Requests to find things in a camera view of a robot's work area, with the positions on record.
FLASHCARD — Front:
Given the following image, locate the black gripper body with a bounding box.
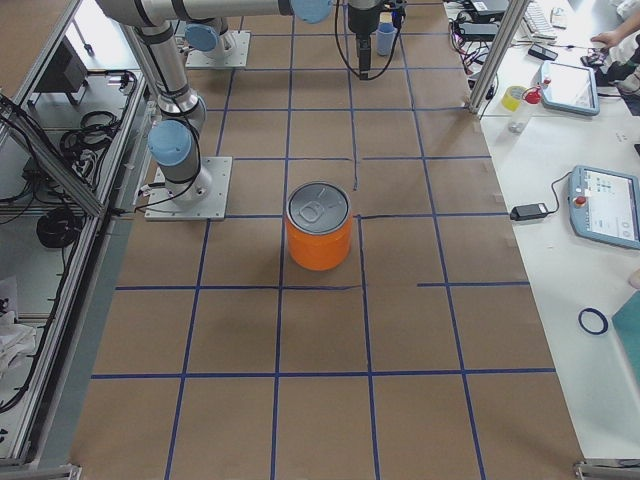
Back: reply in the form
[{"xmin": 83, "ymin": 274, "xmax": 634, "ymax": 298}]
[{"xmin": 348, "ymin": 0, "xmax": 381, "ymax": 53}]

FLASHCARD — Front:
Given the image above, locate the light blue paper cup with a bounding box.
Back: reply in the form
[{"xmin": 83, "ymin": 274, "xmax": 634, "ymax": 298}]
[{"xmin": 376, "ymin": 22, "xmax": 397, "ymax": 57}]

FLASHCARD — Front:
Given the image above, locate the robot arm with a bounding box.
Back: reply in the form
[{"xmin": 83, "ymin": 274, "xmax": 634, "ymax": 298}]
[{"xmin": 98, "ymin": 0, "xmax": 405, "ymax": 121}]

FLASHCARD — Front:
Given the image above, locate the person's hand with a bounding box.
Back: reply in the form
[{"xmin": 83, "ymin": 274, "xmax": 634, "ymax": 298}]
[{"xmin": 591, "ymin": 30, "xmax": 622, "ymax": 48}]

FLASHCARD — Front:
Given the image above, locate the yellow tape roll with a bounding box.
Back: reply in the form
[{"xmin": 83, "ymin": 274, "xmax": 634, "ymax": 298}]
[{"xmin": 501, "ymin": 85, "xmax": 527, "ymax": 112}]

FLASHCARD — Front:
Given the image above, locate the orange can with grey lid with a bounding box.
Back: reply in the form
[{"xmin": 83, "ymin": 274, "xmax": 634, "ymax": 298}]
[{"xmin": 285, "ymin": 181, "xmax": 352, "ymax": 271}]

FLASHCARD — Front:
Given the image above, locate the teach pendant far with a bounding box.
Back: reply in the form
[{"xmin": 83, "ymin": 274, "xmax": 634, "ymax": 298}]
[{"xmin": 538, "ymin": 60, "xmax": 600, "ymax": 116}]

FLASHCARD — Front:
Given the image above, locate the teach pendant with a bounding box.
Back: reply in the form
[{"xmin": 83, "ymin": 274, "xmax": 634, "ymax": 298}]
[
  {"xmin": 568, "ymin": 165, "xmax": 639, "ymax": 250},
  {"xmin": 538, "ymin": 60, "xmax": 600, "ymax": 116}
]

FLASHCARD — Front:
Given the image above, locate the black power adapter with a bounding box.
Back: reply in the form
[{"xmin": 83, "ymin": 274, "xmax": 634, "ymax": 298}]
[{"xmin": 509, "ymin": 203, "xmax": 549, "ymax": 221}]

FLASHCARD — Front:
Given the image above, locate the teach pendant near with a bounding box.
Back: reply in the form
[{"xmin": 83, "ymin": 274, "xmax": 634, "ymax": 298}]
[{"xmin": 568, "ymin": 165, "xmax": 639, "ymax": 250}]

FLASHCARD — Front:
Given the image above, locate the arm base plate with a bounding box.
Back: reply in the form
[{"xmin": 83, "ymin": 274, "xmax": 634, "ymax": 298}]
[
  {"xmin": 144, "ymin": 157, "xmax": 233, "ymax": 221},
  {"xmin": 185, "ymin": 29, "xmax": 251, "ymax": 70}
]

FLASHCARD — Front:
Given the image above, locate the aluminium frame post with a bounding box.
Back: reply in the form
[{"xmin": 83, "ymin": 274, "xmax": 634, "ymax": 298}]
[{"xmin": 467, "ymin": 0, "xmax": 528, "ymax": 114}]

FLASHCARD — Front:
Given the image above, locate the blue tape ring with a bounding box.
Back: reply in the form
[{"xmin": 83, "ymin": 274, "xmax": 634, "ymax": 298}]
[{"xmin": 577, "ymin": 307, "xmax": 610, "ymax": 337}]

